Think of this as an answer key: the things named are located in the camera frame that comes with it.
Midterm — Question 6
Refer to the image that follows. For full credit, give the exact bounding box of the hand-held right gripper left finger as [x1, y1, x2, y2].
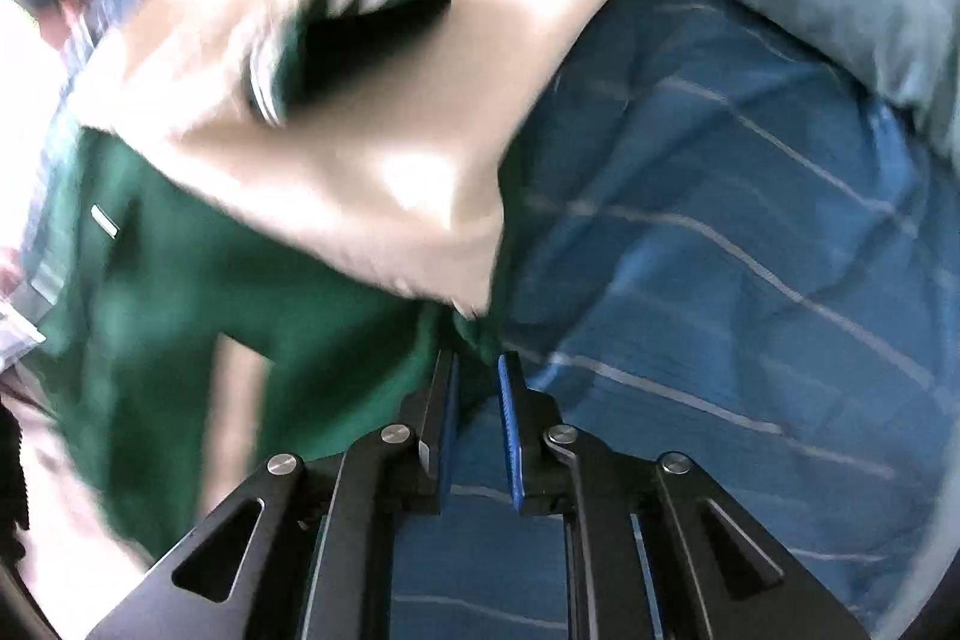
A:
[86, 349, 460, 640]

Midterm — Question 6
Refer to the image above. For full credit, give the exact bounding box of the blue striped bed sheet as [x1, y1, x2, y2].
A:
[300, 0, 947, 640]

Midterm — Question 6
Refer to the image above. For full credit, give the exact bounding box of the green jacket with cream lining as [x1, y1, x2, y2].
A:
[22, 0, 668, 562]

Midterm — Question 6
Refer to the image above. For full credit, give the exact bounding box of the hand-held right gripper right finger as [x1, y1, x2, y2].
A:
[497, 351, 871, 640]

